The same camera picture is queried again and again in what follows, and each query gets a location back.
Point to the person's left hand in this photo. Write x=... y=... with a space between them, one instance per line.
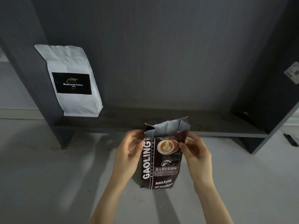
x=127 y=156

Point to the person's right hand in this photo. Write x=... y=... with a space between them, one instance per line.
x=198 y=158

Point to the person's left thumb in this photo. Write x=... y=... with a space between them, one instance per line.
x=140 y=149

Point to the person's right thumb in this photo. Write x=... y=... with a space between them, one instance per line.
x=183 y=150

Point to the dark brown coffee bag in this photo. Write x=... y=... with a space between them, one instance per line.
x=161 y=158

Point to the person's right forearm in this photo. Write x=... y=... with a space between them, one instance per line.
x=212 y=204

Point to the person's left forearm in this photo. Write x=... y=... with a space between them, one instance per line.
x=107 y=200

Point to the dark grey shelf unit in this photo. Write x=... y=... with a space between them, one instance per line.
x=149 y=67

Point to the white coffee bag black label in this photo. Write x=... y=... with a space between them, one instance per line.
x=74 y=83

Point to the black flat object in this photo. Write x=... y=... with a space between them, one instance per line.
x=291 y=139

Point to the white sticker label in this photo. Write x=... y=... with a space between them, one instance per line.
x=292 y=72

